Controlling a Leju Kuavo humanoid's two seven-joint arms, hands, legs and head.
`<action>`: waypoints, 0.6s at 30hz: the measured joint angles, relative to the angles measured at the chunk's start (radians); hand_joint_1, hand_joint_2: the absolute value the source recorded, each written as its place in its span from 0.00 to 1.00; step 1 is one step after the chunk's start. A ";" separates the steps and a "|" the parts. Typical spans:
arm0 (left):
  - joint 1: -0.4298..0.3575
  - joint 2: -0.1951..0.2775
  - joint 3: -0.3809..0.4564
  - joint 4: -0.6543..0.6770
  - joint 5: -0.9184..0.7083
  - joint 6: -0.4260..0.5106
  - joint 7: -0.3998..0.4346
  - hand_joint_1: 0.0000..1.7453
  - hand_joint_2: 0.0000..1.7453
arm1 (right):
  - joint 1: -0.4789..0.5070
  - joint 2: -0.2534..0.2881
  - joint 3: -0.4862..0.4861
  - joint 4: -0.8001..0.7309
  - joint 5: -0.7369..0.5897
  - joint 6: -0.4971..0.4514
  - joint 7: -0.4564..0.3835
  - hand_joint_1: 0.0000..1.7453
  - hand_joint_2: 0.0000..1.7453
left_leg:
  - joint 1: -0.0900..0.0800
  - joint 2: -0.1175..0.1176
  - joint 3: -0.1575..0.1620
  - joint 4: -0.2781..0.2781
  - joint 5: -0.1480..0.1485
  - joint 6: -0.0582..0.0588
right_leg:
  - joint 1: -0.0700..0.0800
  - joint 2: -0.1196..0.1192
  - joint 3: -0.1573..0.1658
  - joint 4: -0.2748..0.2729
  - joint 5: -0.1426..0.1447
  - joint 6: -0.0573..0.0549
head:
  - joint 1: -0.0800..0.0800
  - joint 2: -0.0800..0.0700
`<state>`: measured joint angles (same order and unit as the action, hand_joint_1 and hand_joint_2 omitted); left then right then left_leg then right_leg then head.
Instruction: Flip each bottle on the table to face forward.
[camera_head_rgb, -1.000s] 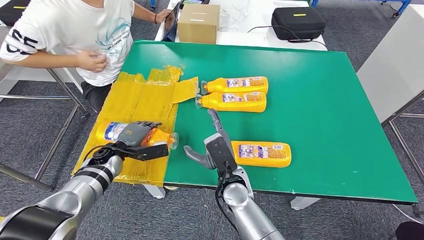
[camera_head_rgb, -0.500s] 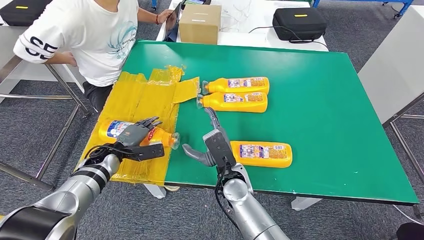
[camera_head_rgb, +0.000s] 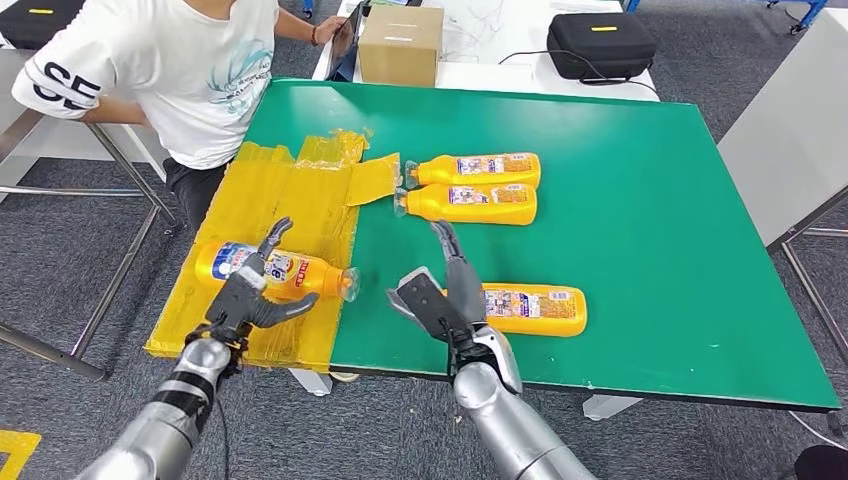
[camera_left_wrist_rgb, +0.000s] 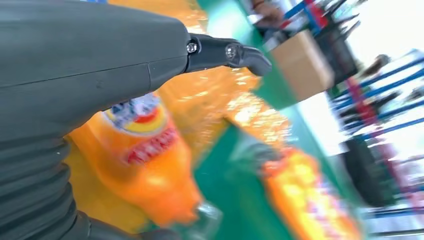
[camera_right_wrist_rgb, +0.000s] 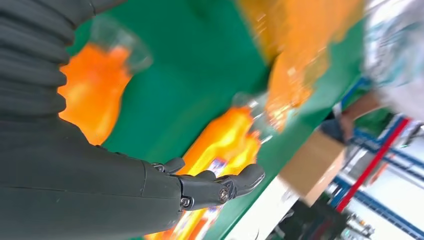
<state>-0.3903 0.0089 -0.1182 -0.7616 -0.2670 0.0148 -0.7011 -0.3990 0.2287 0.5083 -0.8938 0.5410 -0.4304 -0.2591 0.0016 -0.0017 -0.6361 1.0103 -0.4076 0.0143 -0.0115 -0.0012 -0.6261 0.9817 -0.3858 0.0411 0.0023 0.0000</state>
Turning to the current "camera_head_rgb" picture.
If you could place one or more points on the yellow taped board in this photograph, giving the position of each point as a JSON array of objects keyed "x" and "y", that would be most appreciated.
[{"x": 298, "y": 199}]

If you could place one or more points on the person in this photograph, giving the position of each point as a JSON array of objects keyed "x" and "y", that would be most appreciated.
[{"x": 192, "y": 73}]

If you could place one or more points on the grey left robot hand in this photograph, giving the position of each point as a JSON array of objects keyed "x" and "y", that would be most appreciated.
[{"x": 242, "y": 301}]

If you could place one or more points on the white table leg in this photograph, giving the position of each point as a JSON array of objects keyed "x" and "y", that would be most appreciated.
[
  {"x": 609, "y": 407},
  {"x": 311, "y": 383}
]

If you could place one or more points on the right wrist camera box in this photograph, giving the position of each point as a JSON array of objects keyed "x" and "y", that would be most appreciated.
[{"x": 427, "y": 305}]

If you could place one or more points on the white table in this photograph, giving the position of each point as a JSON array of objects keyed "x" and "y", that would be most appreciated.
[
  {"x": 507, "y": 76},
  {"x": 60, "y": 142}
]

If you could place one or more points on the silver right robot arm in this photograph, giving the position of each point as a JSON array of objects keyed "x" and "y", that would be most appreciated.
[{"x": 503, "y": 417}]

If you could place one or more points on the steel table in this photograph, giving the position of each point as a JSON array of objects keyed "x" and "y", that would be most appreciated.
[{"x": 13, "y": 139}]

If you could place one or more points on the black round object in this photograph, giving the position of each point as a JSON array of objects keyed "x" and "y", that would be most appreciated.
[{"x": 821, "y": 465}]

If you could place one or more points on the light grey table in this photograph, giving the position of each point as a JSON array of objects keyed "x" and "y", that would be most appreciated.
[{"x": 785, "y": 132}]

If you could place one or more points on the person's left hand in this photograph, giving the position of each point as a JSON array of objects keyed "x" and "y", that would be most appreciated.
[{"x": 329, "y": 30}]

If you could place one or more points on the black case with yellow label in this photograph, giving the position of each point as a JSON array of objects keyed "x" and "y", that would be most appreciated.
[
  {"x": 599, "y": 46},
  {"x": 36, "y": 26}
]

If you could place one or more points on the blue wheeled frame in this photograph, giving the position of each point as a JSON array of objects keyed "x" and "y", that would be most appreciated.
[{"x": 808, "y": 10}]

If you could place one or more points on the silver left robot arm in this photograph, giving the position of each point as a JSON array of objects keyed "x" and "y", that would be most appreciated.
[{"x": 166, "y": 417}]

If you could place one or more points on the orange detergent bottle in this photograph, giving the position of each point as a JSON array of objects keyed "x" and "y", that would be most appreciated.
[
  {"x": 477, "y": 213},
  {"x": 314, "y": 278},
  {"x": 543, "y": 324},
  {"x": 477, "y": 180}
]

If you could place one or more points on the brown cardboard box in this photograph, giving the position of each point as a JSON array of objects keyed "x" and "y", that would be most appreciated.
[{"x": 401, "y": 50}]

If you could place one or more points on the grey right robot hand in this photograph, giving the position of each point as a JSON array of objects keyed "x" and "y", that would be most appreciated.
[{"x": 467, "y": 298}]

